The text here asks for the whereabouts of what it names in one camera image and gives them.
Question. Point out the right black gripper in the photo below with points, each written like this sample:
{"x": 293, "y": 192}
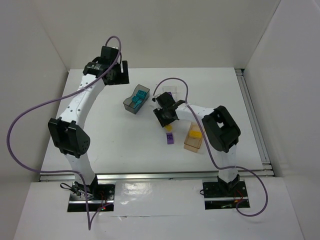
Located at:
{"x": 160, "y": 116}

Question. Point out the teal rounded patterned lego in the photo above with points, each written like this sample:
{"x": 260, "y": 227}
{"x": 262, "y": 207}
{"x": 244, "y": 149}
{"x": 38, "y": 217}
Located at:
{"x": 141, "y": 94}

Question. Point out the clear plastic container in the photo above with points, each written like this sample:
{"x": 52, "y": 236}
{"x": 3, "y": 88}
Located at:
{"x": 173, "y": 90}

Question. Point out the yellow long lego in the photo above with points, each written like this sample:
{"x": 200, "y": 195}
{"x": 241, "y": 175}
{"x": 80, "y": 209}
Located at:
{"x": 195, "y": 134}

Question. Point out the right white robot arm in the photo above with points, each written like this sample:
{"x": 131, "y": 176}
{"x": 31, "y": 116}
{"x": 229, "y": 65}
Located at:
{"x": 219, "y": 132}

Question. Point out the teal 2x4 lego brick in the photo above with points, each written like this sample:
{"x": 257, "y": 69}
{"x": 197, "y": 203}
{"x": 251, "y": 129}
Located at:
{"x": 135, "y": 104}

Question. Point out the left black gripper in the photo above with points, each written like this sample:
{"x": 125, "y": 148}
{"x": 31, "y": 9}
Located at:
{"x": 122, "y": 74}

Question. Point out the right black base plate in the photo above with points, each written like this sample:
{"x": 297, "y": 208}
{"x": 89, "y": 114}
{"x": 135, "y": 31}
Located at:
{"x": 216, "y": 199}

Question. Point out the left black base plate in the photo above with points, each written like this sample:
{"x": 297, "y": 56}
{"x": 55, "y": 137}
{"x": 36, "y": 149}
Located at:
{"x": 103, "y": 198}

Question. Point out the purple square lego brick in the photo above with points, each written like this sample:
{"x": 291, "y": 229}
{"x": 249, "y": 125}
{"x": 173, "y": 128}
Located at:
{"x": 170, "y": 138}

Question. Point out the aluminium rail front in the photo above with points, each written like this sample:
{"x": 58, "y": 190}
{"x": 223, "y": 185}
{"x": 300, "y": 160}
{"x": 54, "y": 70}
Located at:
{"x": 135, "y": 176}

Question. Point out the smoky grey plastic container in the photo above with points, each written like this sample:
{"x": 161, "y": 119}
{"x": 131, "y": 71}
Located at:
{"x": 128, "y": 100}

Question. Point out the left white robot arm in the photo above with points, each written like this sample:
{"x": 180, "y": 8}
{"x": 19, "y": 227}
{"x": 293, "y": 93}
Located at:
{"x": 67, "y": 131}

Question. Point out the small teal square lego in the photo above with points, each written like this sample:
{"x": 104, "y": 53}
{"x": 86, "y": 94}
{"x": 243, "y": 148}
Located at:
{"x": 135, "y": 99}

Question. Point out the yellow 2x3 lego brick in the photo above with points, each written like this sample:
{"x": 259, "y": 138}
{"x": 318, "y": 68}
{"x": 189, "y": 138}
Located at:
{"x": 169, "y": 128}

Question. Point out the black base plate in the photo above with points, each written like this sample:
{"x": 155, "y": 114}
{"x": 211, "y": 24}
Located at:
{"x": 216, "y": 199}
{"x": 103, "y": 198}

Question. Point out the aluminium rail right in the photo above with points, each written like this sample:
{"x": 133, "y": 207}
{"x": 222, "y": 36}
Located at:
{"x": 267, "y": 168}

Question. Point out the aluminium rail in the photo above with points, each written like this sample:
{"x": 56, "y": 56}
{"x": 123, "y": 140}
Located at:
{"x": 135, "y": 176}
{"x": 267, "y": 168}

